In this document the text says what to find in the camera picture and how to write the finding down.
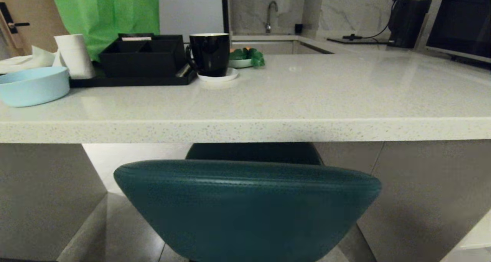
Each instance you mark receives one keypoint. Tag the white saucer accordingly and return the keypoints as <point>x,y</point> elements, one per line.
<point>218,77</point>

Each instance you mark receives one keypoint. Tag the white crumpled napkin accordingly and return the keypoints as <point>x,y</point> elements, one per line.
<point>27,60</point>

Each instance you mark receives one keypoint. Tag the kitchen counter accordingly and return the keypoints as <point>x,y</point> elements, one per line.
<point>268,101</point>

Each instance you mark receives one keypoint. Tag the black mug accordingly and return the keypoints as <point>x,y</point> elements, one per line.
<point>210,54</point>

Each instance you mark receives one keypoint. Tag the wooden door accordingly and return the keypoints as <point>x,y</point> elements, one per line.
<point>30,20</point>

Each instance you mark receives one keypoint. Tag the light blue bowl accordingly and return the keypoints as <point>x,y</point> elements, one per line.
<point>32,86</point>

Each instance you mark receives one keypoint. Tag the black kettle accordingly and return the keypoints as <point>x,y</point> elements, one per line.
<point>408,22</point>

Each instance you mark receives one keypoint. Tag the plate with green items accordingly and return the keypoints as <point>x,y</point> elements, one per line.
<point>249,55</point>

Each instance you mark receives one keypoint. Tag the green cloth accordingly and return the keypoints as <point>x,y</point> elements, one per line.
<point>107,12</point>

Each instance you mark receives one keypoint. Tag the black monitor screen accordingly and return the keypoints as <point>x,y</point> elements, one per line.
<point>462,22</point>

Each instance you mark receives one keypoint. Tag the white cabinet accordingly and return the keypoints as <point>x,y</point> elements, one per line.
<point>191,10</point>

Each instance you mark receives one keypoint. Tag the black organizer box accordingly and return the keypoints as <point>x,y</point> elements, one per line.
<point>142,55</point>

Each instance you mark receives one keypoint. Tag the chrome faucet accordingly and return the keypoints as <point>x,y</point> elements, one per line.
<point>270,14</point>

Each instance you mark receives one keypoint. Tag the white plate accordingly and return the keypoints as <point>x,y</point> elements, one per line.
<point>240,63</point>

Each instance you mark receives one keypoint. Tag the white paper cup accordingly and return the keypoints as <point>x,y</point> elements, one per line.
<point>74,55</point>

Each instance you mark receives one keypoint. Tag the teal bar stool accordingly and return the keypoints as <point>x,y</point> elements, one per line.
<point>245,208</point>

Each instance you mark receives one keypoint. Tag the black tray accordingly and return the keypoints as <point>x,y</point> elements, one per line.
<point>130,81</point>

